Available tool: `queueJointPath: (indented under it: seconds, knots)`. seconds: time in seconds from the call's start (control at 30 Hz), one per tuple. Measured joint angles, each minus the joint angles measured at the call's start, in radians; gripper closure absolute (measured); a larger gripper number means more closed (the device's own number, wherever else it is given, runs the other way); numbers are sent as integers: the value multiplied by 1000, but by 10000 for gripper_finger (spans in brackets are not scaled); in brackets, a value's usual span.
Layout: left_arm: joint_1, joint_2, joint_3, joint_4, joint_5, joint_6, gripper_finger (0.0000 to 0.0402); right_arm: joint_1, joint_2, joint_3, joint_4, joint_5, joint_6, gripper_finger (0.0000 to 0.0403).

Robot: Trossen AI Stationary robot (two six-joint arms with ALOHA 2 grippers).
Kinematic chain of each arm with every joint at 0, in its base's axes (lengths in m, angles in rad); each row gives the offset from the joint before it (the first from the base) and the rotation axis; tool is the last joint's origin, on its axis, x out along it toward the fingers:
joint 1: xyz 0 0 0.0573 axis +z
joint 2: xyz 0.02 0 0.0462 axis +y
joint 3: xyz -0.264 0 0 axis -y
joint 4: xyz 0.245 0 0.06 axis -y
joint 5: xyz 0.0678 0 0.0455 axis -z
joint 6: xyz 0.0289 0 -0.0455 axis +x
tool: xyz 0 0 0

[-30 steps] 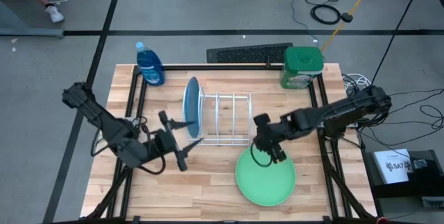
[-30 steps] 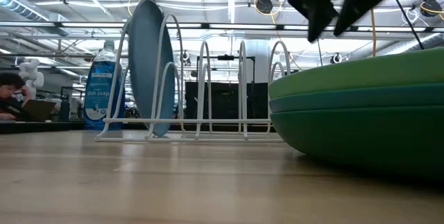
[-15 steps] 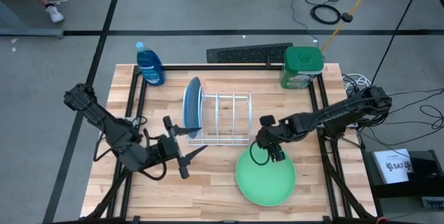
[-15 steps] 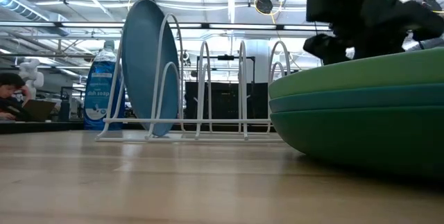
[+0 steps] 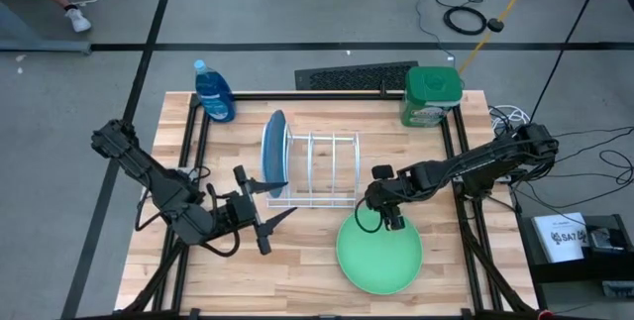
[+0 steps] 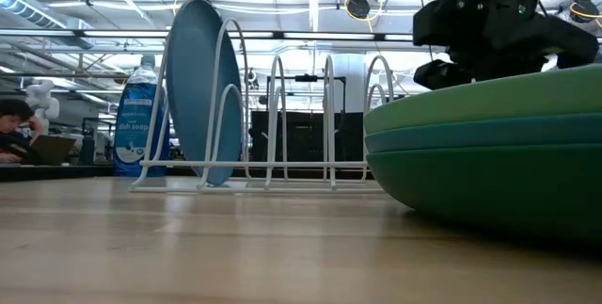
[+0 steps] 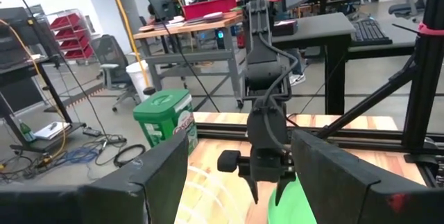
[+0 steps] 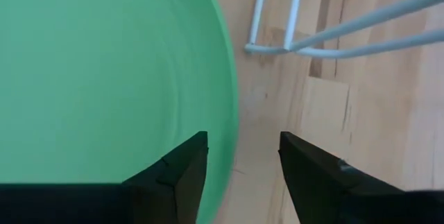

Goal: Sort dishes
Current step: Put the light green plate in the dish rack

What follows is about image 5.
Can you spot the grey metal bench base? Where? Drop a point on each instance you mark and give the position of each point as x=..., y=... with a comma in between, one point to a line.
x=44, y=46

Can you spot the white SA7 booklet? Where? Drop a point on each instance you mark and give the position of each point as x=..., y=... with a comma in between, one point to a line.
x=562, y=238

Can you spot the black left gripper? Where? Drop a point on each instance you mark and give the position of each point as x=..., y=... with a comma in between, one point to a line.
x=240, y=213

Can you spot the black cart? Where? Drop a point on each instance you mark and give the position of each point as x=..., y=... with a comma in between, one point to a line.
x=584, y=270

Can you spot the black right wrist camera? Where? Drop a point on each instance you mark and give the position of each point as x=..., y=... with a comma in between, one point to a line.
x=383, y=172

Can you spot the light green plastic plate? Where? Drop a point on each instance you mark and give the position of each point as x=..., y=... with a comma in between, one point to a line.
x=381, y=260

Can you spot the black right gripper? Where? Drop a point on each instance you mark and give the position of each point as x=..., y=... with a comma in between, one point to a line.
x=389, y=193

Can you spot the person's white shoe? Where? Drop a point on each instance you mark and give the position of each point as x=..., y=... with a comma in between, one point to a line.
x=79, y=20

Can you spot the blue plastic plate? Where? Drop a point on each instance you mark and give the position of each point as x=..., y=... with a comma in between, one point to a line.
x=274, y=156

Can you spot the red knob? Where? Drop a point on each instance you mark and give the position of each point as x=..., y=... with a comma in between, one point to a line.
x=545, y=315

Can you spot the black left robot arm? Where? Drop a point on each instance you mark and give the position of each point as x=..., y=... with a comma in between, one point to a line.
x=173, y=196

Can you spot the grey electronic device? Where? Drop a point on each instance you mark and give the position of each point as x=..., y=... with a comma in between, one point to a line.
x=604, y=238

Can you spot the blue dish soap bottle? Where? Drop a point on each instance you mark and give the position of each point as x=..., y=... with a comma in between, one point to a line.
x=214, y=94

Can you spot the black round puck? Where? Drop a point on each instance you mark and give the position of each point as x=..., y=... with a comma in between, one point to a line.
x=495, y=25

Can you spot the green Cascade detergent tub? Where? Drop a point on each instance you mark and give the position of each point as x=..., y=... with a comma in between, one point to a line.
x=431, y=87

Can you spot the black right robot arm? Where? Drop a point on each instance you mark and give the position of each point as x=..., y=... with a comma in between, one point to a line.
x=475, y=164

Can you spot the black aluminium table frame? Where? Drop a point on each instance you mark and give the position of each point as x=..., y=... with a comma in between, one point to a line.
x=322, y=96

